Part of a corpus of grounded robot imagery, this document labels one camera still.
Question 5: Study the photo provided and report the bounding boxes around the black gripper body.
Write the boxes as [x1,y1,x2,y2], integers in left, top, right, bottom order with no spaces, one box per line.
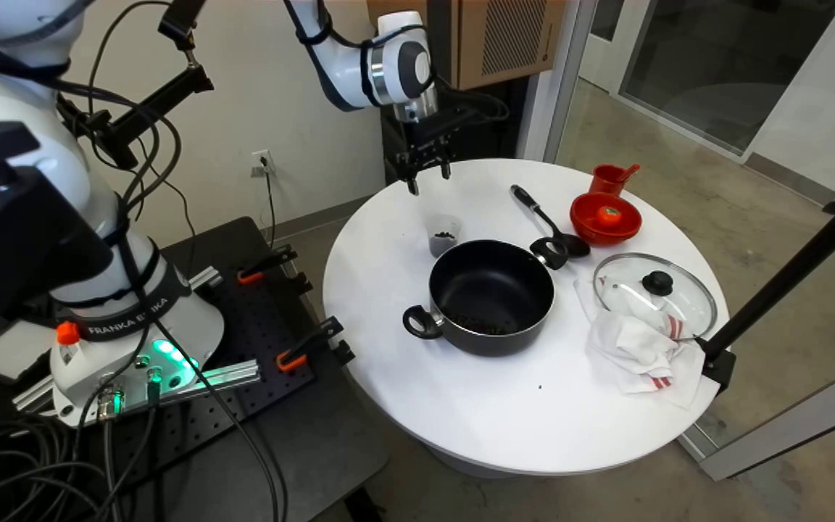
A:
[391,101,462,174]

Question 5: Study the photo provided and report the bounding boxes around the clear plastic measuring jar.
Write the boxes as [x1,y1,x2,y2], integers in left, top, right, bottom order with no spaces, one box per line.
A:
[424,214,462,255]

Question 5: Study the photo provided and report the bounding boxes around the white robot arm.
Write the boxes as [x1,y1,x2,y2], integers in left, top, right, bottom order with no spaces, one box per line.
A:
[0,0,226,423]

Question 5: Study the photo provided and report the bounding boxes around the black cooking pot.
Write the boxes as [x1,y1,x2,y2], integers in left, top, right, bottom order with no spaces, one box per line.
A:
[404,240,555,355]

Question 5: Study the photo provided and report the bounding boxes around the glass pot lid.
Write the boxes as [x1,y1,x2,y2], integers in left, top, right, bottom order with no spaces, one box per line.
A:
[592,252,718,343]

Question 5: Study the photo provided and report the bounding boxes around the black ladle spoon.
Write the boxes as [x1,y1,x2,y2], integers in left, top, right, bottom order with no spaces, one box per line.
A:
[511,187,592,269]

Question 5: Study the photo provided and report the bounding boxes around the red measuring cup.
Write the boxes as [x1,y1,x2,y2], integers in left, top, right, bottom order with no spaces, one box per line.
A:
[592,165,636,197]

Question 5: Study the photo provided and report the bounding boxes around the black orange clamp upper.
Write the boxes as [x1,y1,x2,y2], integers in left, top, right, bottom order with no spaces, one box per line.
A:
[239,246,310,297]

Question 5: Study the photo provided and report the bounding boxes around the black orange clamp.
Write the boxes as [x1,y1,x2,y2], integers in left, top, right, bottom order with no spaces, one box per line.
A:
[276,316,355,375]
[239,246,310,297]

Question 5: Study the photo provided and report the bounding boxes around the round white table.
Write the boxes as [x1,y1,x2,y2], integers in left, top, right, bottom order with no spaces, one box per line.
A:
[323,160,718,477]

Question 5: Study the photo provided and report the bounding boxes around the black orange clamp lower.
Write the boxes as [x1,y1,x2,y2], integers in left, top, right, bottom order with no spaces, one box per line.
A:
[276,316,355,375]

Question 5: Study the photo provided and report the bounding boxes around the black tripod pole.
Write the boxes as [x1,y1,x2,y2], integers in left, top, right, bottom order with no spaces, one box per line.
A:
[700,204,835,388]

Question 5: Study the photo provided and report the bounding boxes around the wall power outlet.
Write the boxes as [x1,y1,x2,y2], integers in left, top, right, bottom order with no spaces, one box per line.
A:
[252,147,276,176]

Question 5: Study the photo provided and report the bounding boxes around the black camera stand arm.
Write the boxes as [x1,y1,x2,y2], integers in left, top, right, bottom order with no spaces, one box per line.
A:
[94,0,212,168]

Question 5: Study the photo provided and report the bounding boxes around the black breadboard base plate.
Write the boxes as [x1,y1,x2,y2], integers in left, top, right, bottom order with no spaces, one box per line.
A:
[115,218,388,522]

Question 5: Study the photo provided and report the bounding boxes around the bundle of black cables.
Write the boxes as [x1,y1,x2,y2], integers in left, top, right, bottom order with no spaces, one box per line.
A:
[0,387,289,522]

